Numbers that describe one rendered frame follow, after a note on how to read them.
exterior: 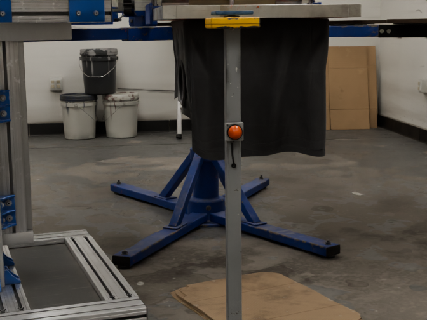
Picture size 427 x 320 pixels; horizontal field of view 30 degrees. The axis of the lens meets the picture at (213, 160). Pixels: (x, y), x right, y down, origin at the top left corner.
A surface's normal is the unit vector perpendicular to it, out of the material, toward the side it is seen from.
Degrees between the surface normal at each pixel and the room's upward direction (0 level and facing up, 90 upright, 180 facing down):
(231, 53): 90
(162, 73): 90
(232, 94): 90
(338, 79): 78
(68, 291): 0
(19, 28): 90
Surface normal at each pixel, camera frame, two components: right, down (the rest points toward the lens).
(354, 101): 0.13, -0.04
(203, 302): -0.01, -0.99
